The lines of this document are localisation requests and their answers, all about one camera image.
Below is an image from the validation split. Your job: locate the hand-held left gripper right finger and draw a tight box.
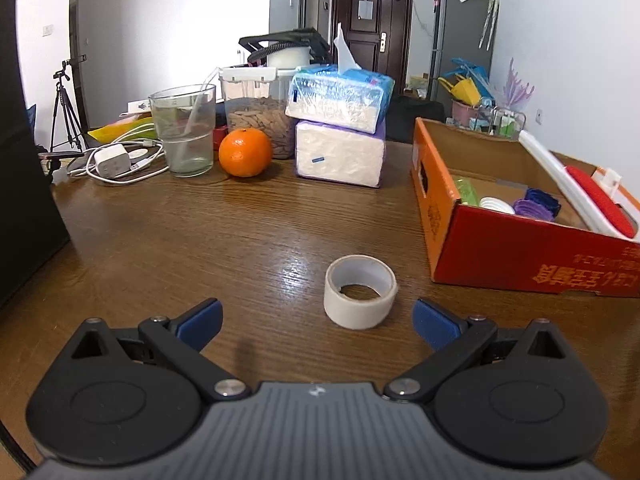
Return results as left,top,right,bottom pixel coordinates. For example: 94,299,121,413
383,298,565,403

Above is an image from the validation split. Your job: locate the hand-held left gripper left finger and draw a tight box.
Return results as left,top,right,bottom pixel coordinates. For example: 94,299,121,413
70,298,251,402

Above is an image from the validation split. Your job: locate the white tape roll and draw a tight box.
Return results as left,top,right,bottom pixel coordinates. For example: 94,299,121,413
323,255,399,331

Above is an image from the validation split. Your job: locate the red cardboard box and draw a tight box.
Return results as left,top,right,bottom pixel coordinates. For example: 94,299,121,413
411,117,640,298

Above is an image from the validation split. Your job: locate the white bottle cap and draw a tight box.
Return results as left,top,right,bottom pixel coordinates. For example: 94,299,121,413
479,197,516,214

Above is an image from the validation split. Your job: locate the green spray bottle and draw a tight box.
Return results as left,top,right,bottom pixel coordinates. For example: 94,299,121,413
452,177,482,207

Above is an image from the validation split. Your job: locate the purple bottle cap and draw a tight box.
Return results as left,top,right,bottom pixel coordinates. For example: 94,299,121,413
512,199,556,222

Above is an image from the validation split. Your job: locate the blue bottle cap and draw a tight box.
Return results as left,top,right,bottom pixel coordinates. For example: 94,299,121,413
524,187,562,216

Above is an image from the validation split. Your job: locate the red white lint brush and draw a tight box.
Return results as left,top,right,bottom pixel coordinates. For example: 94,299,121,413
518,130,640,239

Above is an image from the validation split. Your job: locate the clear glass cup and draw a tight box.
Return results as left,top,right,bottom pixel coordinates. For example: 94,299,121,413
148,83,217,178

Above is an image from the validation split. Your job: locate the orange fruit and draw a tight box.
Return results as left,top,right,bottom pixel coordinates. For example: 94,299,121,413
218,128,273,178

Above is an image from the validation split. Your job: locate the white power adapter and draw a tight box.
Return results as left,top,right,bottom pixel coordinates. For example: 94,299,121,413
94,144,132,179

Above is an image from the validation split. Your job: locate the purple tissue pack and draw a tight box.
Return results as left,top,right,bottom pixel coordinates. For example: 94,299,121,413
294,120,387,189

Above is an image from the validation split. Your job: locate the clear food container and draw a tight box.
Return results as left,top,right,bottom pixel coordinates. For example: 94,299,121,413
218,66,301,160

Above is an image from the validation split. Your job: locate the yellow plastic bag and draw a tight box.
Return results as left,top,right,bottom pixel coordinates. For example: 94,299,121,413
87,116,156,143

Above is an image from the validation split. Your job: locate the pink bucket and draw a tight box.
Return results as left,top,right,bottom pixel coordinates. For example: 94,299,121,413
451,99,481,123

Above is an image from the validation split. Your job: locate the black paper bag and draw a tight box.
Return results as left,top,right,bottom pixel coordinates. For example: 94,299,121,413
0,0,71,308

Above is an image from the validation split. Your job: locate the blue tissue pack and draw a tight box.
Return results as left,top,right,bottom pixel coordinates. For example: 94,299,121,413
285,22,396,135

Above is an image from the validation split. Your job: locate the purple decorative plant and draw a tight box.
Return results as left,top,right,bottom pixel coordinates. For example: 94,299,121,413
502,57,536,108

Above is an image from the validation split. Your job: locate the black tripod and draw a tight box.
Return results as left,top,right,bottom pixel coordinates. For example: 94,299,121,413
39,55,88,153

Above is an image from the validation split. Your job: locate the dark brown door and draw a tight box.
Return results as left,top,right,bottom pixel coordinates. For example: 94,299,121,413
330,0,415,98

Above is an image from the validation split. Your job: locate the black white kitchen appliance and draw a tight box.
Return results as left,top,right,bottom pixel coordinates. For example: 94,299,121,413
238,27,333,68

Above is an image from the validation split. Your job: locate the grey refrigerator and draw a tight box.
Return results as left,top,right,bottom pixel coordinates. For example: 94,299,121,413
429,0,501,96

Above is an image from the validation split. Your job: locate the white hanging umbrella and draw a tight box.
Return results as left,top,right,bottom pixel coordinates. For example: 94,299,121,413
478,0,501,51

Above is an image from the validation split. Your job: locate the white cable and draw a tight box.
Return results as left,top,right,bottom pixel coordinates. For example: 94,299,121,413
67,125,171,183

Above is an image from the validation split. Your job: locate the wire rack with bottles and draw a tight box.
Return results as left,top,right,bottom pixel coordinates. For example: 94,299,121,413
470,105,527,141

